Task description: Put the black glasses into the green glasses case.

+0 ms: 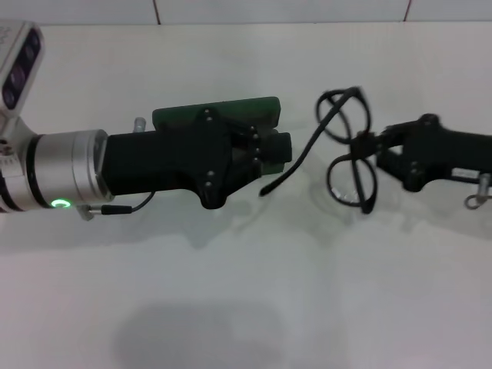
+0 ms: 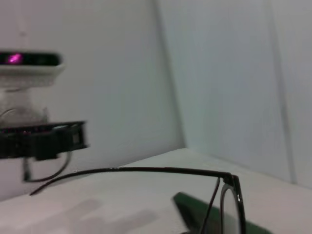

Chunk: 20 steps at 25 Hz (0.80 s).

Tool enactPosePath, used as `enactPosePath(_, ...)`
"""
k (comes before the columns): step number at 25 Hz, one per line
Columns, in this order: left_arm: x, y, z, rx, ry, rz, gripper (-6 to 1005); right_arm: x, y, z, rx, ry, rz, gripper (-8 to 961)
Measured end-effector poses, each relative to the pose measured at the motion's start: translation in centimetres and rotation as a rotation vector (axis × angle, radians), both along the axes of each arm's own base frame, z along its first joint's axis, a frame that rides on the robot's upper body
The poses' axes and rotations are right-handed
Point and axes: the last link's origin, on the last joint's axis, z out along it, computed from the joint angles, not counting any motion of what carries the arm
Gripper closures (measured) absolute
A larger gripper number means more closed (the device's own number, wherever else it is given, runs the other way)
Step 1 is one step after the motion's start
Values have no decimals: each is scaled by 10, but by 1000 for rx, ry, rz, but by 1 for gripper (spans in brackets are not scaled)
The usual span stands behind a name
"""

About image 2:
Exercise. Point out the black robot chest mount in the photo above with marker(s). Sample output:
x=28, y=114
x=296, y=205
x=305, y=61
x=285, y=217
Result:
x=44, y=141

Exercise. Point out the white robot neck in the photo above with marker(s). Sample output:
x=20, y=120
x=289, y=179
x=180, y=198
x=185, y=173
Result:
x=22, y=107

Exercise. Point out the black glasses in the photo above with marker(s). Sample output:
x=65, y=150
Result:
x=229, y=178

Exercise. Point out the green glasses case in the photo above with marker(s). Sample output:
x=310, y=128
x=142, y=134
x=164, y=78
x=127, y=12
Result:
x=195, y=209

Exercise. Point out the white robot head camera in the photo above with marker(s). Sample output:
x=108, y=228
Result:
x=31, y=69

